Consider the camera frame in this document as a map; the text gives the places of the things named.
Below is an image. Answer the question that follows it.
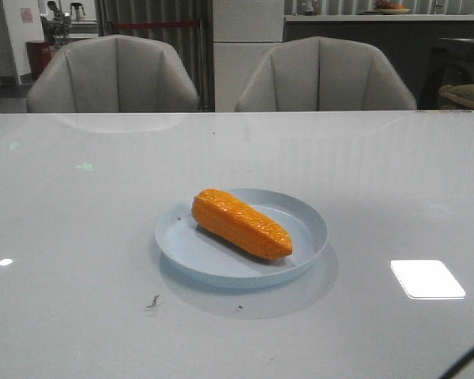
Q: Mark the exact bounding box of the seated person in background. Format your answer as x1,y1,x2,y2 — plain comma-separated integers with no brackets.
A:
40,1,71,49

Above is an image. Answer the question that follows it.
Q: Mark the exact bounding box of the white cabinet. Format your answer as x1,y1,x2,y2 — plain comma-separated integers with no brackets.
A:
213,1,284,112

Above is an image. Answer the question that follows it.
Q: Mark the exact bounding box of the small debris on table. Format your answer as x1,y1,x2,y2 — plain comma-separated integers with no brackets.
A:
146,295,160,310

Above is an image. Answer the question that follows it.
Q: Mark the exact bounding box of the fruit bowl on counter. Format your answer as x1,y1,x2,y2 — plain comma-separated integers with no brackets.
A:
374,0,410,15

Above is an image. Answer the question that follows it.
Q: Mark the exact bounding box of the left beige upholstered chair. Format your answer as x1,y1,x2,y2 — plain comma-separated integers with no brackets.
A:
26,35,198,113

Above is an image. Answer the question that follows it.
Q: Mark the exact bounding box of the tan cushion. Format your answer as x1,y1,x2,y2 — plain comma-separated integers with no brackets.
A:
438,84,474,110

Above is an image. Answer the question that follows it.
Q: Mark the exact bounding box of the light blue round plate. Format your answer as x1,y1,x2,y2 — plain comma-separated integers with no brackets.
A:
155,188,328,289

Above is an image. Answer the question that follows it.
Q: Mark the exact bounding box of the orange corn cob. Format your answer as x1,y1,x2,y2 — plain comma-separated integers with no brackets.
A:
191,189,293,261

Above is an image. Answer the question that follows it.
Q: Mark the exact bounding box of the right beige upholstered chair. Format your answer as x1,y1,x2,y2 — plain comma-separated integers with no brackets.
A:
235,36,416,112

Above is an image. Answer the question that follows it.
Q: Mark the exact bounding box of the beige upholstered chair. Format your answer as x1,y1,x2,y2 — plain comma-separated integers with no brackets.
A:
26,35,198,113
235,36,416,112

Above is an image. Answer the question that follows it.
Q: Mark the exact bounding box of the red bin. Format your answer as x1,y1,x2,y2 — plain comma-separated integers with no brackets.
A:
26,40,51,80

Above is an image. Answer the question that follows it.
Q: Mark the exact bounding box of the dark counter with white top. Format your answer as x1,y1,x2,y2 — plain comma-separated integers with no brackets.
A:
283,14,474,104

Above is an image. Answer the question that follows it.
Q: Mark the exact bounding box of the pink wall notice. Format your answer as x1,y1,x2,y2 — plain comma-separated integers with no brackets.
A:
20,7,33,23

